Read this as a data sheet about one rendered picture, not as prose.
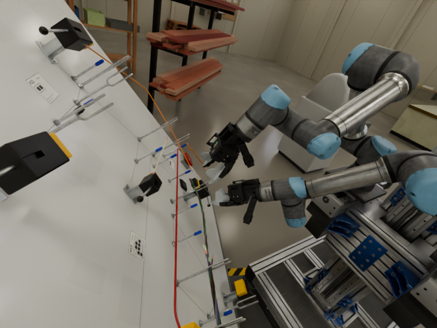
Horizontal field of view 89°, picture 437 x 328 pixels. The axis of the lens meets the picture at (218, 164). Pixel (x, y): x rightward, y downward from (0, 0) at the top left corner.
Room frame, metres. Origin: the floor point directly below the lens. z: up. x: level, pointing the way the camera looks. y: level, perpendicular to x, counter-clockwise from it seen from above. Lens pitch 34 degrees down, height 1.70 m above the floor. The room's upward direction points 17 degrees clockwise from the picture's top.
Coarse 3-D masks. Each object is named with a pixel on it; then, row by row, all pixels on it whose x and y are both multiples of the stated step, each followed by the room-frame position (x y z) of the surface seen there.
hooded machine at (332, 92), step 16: (336, 80) 3.09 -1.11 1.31; (304, 96) 3.33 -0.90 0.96; (320, 96) 3.16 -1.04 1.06; (336, 96) 3.01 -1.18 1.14; (304, 112) 3.20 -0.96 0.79; (320, 112) 3.04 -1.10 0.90; (288, 144) 3.21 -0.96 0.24; (288, 160) 3.15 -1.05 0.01; (304, 160) 2.93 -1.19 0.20; (320, 160) 2.97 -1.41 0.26
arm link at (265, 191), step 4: (260, 184) 0.66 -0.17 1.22; (264, 184) 0.65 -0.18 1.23; (268, 184) 0.65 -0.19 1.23; (260, 188) 0.64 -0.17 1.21; (264, 188) 0.64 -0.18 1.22; (268, 188) 0.63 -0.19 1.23; (260, 192) 0.63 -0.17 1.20; (264, 192) 0.63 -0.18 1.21; (268, 192) 0.63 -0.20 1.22; (260, 196) 0.63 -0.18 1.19; (264, 196) 0.62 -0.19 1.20; (268, 196) 0.62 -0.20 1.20; (272, 196) 0.67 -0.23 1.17; (264, 200) 0.62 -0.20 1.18; (268, 200) 0.62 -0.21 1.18; (272, 200) 0.62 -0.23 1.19
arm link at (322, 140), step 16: (400, 64) 0.80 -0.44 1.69; (416, 64) 0.80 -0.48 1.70; (384, 80) 0.76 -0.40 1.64; (400, 80) 0.75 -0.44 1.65; (416, 80) 0.77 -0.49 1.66; (368, 96) 0.70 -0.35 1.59; (384, 96) 0.70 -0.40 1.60; (400, 96) 0.75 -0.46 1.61; (336, 112) 0.65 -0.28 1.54; (352, 112) 0.64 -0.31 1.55; (368, 112) 0.66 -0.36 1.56; (304, 128) 0.60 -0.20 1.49; (320, 128) 0.59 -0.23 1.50; (336, 128) 0.60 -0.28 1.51; (352, 128) 0.63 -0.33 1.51; (304, 144) 0.58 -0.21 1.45; (320, 144) 0.55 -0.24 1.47; (336, 144) 0.56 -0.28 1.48
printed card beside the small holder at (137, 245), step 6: (132, 234) 0.27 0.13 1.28; (132, 240) 0.26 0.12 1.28; (138, 240) 0.27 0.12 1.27; (144, 240) 0.29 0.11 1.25; (132, 246) 0.25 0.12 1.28; (138, 246) 0.26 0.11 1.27; (144, 246) 0.28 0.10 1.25; (132, 252) 0.24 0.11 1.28; (138, 252) 0.25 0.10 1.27; (144, 252) 0.26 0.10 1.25; (144, 258) 0.25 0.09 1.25
